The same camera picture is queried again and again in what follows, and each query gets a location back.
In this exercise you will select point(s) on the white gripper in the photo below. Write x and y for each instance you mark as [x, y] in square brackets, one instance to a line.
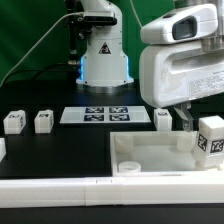
[173, 74]

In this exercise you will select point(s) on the white square tabletop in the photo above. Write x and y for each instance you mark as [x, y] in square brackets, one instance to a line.
[154, 153]

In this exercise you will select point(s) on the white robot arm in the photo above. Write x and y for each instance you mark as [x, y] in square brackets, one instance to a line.
[104, 66]

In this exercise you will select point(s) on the white marker plate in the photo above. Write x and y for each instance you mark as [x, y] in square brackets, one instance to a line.
[105, 115]

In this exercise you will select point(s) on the white front obstacle bar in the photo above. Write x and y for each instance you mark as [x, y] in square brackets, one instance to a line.
[203, 188]

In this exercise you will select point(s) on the white obstacle bar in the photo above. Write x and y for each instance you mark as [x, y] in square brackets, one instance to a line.
[203, 188]
[2, 149]

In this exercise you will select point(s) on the white left obstacle bar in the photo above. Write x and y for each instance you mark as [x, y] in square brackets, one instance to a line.
[2, 149]

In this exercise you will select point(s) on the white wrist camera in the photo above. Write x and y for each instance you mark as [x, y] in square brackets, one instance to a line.
[180, 25]

